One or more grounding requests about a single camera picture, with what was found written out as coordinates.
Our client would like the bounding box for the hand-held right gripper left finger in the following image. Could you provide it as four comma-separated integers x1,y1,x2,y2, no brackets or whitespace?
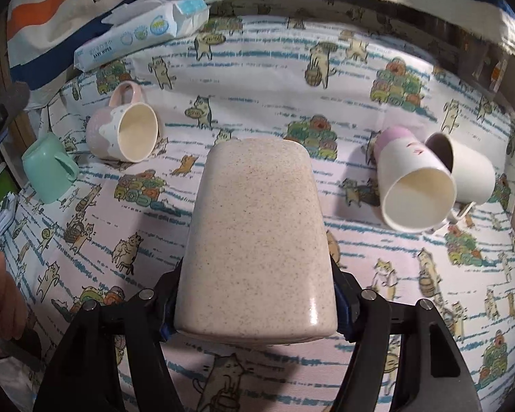
32,261,186,412

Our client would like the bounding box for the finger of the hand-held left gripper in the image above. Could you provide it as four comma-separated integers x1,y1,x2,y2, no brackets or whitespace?
0,81,30,160

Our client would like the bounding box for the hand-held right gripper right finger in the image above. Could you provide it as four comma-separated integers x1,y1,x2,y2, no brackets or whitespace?
331,261,484,412

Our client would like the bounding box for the speckled beige cup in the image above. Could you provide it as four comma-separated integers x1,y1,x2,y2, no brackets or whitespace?
174,138,340,346

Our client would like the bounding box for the white cup with pink base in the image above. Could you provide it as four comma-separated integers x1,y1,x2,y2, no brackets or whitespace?
373,126,457,233

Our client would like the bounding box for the person's left hand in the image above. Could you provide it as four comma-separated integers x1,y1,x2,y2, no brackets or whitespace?
0,219,29,353

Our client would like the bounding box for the mint green mug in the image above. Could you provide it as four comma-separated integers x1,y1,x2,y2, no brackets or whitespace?
22,132,80,204

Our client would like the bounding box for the pink and cream mug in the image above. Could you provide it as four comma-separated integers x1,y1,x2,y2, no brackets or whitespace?
85,81,160,164

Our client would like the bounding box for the orange striped tote bag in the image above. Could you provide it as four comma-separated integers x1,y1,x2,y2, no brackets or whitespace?
6,0,166,69

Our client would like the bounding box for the baby wipes pack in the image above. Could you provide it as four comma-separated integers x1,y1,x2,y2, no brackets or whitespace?
74,0,211,71

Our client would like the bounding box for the white mug with dark inside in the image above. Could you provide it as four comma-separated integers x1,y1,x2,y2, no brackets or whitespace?
425,132,497,225

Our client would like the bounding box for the cat printed blanket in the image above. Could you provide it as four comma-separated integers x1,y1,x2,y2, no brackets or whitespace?
0,13,515,412

